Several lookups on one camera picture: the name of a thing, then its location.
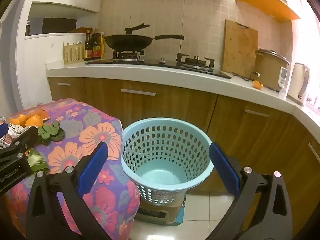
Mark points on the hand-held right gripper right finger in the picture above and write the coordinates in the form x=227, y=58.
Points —
x=223, y=166

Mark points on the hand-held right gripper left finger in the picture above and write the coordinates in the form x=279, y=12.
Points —
x=93, y=165

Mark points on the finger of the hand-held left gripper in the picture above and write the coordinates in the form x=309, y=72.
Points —
x=2, y=130
x=25, y=137

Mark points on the white dotted paper tray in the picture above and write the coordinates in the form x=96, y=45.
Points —
x=17, y=130

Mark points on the light blue plastic basket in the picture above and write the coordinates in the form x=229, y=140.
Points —
x=160, y=175

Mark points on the red snack wrapper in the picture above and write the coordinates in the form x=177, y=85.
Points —
x=6, y=140

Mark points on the orange fruit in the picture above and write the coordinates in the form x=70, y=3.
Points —
x=14, y=121
x=22, y=120
x=33, y=121

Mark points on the dark green leaf bunch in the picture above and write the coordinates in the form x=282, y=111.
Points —
x=50, y=132

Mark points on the floral printed cloth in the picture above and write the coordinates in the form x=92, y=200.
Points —
x=100, y=135

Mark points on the wooden kitchen base cabinet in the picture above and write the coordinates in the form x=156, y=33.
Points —
x=180, y=105

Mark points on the orange peel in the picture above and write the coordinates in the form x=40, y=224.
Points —
x=258, y=85

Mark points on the woven wicker basket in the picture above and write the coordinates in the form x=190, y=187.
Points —
x=73, y=52

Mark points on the small dark bottle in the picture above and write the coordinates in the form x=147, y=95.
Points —
x=27, y=28

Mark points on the beige rice cooker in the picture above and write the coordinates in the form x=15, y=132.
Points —
x=268, y=70

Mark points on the dark sauce bottle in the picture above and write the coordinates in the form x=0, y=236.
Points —
x=88, y=46

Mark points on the white electric kettle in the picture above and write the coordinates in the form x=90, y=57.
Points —
x=298, y=83

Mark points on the red label sauce bottle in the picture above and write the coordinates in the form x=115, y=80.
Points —
x=96, y=46

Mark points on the wooden cutting board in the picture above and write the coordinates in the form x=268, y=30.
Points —
x=240, y=50

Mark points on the black glass gas stove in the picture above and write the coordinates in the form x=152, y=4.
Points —
x=160, y=63

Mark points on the white capped bottle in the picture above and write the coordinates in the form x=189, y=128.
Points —
x=102, y=42

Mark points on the black wok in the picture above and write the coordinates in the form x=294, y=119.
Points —
x=130, y=42

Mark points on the black spatula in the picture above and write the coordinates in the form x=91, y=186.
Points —
x=137, y=28

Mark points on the orange wall cabinet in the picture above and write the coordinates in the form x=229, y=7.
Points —
x=267, y=0

